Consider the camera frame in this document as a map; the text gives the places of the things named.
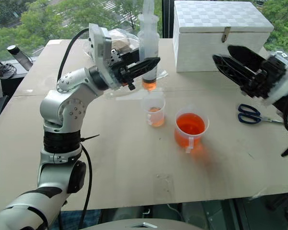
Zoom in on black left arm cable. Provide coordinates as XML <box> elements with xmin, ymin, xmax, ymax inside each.
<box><xmin>57</xmin><ymin>28</ymin><xmax>93</xmax><ymax>230</ymax></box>

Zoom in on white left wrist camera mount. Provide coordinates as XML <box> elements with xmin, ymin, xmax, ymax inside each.
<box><xmin>88</xmin><ymin>23</ymin><xmax>125</xmax><ymax>91</ymax></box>

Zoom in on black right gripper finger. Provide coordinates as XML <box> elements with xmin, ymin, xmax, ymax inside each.
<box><xmin>212</xmin><ymin>54</ymin><xmax>258</xmax><ymax>87</ymax></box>
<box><xmin>228</xmin><ymin>45</ymin><xmax>271</xmax><ymax>72</ymax></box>

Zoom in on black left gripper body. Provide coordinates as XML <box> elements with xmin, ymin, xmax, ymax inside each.
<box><xmin>109</xmin><ymin>48</ymin><xmax>136</xmax><ymax>91</ymax></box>

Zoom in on black zip tie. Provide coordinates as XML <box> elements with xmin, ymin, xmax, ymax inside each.
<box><xmin>80</xmin><ymin>135</ymin><xmax>100</xmax><ymax>142</ymax></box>

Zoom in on blue handled scissors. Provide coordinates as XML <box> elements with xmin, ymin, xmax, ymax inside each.
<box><xmin>237</xmin><ymin>103</ymin><xmax>285</xmax><ymax>125</ymax></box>

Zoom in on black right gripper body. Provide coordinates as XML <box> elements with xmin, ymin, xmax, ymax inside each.
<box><xmin>240</xmin><ymin>55</ymin><xmax>288</xmax><ymax>100</ymax></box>

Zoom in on small clear plastic cup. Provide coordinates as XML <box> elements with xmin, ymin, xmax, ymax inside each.
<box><xmin>140</xmin><ymin>97</ymin><xmax>167</xmax><ymax>128</ymax></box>

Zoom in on black window frame post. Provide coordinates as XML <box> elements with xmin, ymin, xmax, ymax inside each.
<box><xmin>161</xmin><ymin>0</ymin><xmax>175</xmax><ymax>39</ymax></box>

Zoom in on white woven lidded box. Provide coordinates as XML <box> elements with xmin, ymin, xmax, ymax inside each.
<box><xmin>172</xmin><ymin>0</ymin><xmax>275</xmax><ymax>73</ymax></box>

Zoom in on large clear cup red liquid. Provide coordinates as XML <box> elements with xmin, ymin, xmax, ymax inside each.
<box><xmin>174</xmin><ymin>107</ymin><xmax>210</xmax><ymax>154</ymax></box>

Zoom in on clear plastic syringe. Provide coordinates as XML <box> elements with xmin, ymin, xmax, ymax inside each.
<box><xmin>137</xmin><ymin>0</ymin><xmax>160</xmax><ymax>95</ymax></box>

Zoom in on clear plastic bag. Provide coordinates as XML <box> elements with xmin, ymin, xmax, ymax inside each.
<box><xmin>83</xmin><ymin>28</ymin><xmax>141</xmax><ymax>61</ymax></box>

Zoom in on grey rounded robot torso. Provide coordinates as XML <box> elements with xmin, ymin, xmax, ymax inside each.
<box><xmin>85</xmin><ymin>216</ymin><xmax>200</xmax><ymax>230</ymax></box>

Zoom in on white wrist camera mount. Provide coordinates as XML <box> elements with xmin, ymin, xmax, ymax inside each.
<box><xmin>88</xmin><ymin>23</ymin><xmax>125</xmax><ymax>91</ymax></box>
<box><xmin>264</xmin><ymin>44</ymin><xmax>288</xmax><ymax>106</ymax></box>

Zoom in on black bottle silver rim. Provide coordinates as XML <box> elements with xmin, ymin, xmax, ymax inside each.
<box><xmin>6</xmin><ymin>45</ymin><xmax>34</xmax><ymax>71</ymax></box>

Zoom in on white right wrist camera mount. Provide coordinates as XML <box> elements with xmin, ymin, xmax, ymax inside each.
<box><xmin>264</xmin><ymin>44</ymin><xmax>288</xmax><ymax>106</ymax></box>

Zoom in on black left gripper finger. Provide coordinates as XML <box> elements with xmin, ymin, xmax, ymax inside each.
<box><xmin>121</xmin><ymin>47</ymin><xmax>142</xmax><ymax>63</ymax></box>
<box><xmin>120</xmin><ymin>57</ymin><xmax>161</xmax><ymax>81</ymax></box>

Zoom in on clear tape patch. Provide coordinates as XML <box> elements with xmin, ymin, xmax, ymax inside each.
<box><xmin>153</xmin><ymin>173</ymin><xmax>176</xmax><ymax>200</ymax></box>

